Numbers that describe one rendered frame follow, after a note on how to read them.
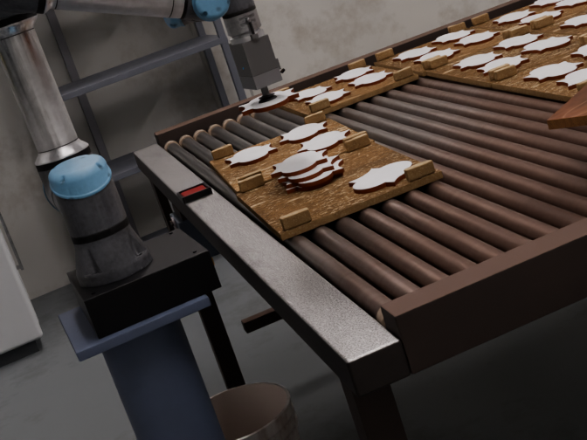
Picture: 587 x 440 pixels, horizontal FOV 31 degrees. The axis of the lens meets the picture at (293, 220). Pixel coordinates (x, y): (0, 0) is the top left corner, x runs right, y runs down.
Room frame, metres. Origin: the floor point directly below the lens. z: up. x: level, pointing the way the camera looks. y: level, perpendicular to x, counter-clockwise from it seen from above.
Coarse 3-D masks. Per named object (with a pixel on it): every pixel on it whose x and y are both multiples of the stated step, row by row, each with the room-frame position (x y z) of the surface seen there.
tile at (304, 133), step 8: (296, 128) 2.76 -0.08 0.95; (304, 128) 2.73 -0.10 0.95; (312, 128) 2.70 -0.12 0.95; (320, 128) 2.67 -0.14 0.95; (280, 136) 2.75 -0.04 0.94; (288, 136) 2.70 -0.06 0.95; (296, 136) 2.67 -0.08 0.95; (304, 136) 2.64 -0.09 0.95; (312, 136) 2.63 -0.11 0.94; (280, 144) 2.67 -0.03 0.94
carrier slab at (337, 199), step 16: (352, 160) 2.30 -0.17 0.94; (368, 160) 2.25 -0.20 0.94; (384, 160) 2.21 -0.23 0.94; (400, 160) 2.17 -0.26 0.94; (416, 160) 2.13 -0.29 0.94; (352, 176) 2.16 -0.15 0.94; (432, 176) 1.99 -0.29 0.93; (240, 192) 2.34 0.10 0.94; (256, 192) 2.29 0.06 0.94; (272, 192) 2.25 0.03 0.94; (304, 192) 2.16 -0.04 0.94; (320, 192) 2.12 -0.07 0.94; (336, 192) 2.08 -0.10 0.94; (352, 192) 2.05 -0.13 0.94; (384, 192) 1.98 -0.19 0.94; (400, 192) 1.98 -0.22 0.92; (256, 208) 2.16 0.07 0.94; (272, 208) 2.13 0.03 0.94; (288, 208) 2.09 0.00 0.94; (320, 208) 2.01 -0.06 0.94; (336, 208) 1.98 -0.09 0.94; (352, 208) 1.96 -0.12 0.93; (272, 224) 2.01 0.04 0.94; (304, 224) 1.94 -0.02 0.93; (320, 224) 1.95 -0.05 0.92
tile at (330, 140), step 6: (330, 132) 2.59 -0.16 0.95; (336, 132) 2.57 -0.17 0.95; (342, 132) 2.55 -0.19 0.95; (348, 132) 2.55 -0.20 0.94; (318, 138) 2.57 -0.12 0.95; (324, 138) 2.55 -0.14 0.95; (330, 138) 2.53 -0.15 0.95; (336, 138) 2.50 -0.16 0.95; (342, 138) 2.48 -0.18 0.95; (300, 144) 2.58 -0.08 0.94; (306, 144) 2.55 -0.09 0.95; (312, 144) 2.53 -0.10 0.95; (318, 144) 2.50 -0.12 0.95; (324, 144) 2.48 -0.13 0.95; (330, 144) 2.46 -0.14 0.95; (336, 144) 2.47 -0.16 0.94; (300, 150) 2.50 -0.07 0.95; (306, 150) 2.50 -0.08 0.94; (312, 150) 2.47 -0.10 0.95; (318, 150) 2.46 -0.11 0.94
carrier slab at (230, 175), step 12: (324, 120) 2.79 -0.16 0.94; (324, 132) 2.66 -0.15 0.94; (264, 144) 2.75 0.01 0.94; (276, 144) 2.70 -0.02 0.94; (288, 144) 2.65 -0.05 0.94; (228, 156) 2.74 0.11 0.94; (276, 156) 2.57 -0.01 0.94; (288, 156) 2.52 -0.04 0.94; (216, 168) 2.65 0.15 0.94; (228, 168) 2.60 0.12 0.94; (240, 168) 2.56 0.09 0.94; (252, 168) 2.52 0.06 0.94; (264, 168) 2.48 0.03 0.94; (228, 180) 2.49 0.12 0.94; (264, 180) 2.38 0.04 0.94
